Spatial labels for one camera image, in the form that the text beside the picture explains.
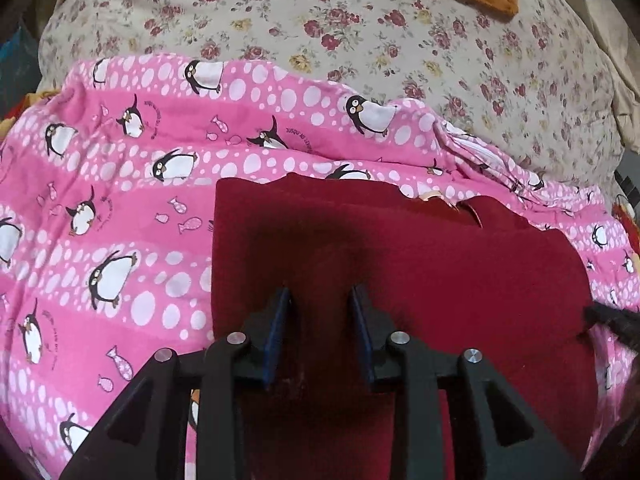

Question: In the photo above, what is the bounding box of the floral beige pillow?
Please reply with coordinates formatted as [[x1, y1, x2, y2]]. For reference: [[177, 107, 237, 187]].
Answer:
[[37, 0, 631, 196]]

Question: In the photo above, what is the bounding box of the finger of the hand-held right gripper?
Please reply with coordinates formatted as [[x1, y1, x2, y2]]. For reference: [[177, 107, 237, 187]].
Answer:
[[581, 301, 640, 355]]

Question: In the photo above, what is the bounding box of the beige cloth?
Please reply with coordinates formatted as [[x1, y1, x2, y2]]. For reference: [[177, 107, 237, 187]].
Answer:
[[565, 0, 640, 153]]

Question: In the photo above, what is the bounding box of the blue plastic bag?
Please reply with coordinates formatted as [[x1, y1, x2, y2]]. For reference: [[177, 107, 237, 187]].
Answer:
[[0, 22, 43, 116]]

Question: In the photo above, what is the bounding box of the red yellow printed cloth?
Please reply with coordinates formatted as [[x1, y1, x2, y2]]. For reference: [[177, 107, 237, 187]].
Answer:
[[612, 192, 640, 273]]

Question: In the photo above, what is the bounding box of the dark red garment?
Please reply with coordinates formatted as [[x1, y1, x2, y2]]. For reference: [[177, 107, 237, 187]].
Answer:
[[186, 172, 601, 480]]

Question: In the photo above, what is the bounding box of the pink penguin print blanket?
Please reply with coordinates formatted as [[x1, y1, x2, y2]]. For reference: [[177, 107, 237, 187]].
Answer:
[[0, 56, 640, 480]]

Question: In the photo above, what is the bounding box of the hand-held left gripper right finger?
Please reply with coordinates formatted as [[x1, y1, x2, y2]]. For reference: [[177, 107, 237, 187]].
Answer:
[[348, 284, 587, 480]]

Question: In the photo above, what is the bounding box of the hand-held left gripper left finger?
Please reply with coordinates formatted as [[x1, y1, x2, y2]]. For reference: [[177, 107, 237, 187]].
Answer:
[[59, 286, 293, 480]]

